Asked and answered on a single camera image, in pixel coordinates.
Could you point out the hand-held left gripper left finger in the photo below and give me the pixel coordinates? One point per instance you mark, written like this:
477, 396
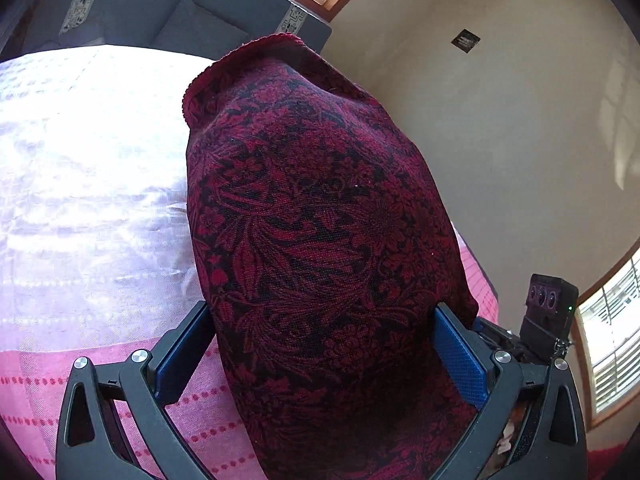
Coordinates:
182, 350

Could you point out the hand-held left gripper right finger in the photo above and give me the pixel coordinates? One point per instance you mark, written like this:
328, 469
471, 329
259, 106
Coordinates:
462, 355

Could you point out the dark red patterned garment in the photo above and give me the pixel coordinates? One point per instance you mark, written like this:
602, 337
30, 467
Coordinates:
320, 240

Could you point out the person's right forearm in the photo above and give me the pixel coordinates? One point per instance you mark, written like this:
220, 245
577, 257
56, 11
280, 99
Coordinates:
617, 465

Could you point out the small wooden framed window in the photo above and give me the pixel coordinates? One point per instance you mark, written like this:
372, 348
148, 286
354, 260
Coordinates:
615, 340

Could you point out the pink and white blanket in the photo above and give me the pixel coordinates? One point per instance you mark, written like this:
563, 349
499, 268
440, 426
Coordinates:
95, 170

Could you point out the large grey cushion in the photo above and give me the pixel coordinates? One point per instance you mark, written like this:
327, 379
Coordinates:
200, 25

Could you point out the grey sofa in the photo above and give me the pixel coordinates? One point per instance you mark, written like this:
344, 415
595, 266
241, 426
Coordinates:
140, 0

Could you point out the dark wall plate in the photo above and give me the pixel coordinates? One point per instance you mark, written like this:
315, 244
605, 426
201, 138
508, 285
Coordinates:
465, 40

